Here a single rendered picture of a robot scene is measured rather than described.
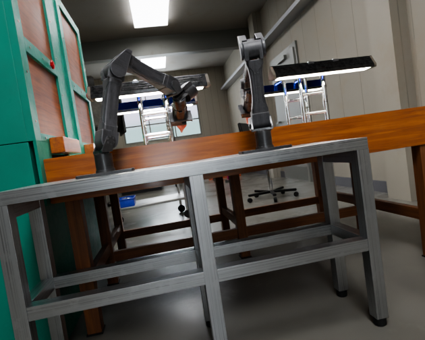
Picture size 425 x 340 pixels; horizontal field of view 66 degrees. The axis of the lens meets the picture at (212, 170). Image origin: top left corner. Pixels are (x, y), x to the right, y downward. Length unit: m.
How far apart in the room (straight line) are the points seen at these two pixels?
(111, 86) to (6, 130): 0.46
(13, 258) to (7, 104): 0.63
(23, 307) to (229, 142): 0.95
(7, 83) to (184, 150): 0.73
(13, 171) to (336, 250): 1.23
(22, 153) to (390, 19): 3.02
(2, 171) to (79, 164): 0.28
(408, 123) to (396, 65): 1.58
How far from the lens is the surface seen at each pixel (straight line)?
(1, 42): 1.57
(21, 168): 1.48
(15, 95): 1.51
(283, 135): 1.53
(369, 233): 1.28
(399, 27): 3.50
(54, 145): 1.61
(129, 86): 1.77
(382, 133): 1.78
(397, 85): 3.38
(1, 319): 1.64
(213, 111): 10.14
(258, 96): 1.27
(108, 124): 1.24
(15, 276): 1.16
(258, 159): 1.08
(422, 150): 1.92
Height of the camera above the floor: 0.70
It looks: 3 degrees down
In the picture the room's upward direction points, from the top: 8 degrees counter-clockwise
